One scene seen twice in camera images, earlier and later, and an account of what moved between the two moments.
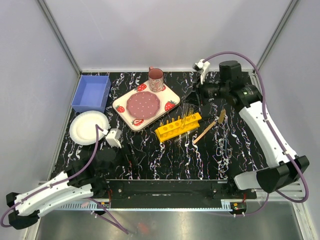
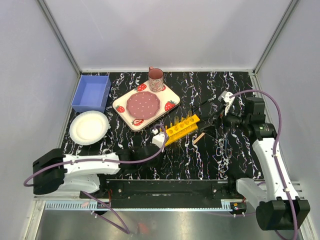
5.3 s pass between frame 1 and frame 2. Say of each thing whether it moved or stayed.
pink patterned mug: stayed
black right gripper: moved
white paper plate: stayed
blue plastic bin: stayed
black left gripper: moved
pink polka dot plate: stayed
